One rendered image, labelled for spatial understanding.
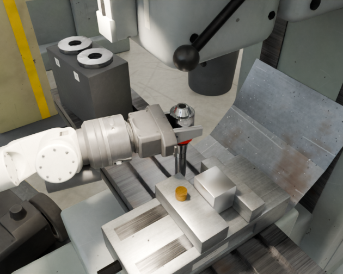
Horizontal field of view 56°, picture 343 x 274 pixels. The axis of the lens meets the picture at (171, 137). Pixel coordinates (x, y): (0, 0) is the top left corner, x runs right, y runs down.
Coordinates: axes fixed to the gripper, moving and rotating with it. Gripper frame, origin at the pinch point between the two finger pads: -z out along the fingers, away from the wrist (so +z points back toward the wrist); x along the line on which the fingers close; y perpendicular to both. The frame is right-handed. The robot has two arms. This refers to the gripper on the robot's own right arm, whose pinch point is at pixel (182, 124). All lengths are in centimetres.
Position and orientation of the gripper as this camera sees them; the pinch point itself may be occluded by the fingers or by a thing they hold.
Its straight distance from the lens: 62.1
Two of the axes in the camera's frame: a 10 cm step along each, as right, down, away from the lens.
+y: -0.1, 7.5, 6.6
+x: -3.4, -6.2, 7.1
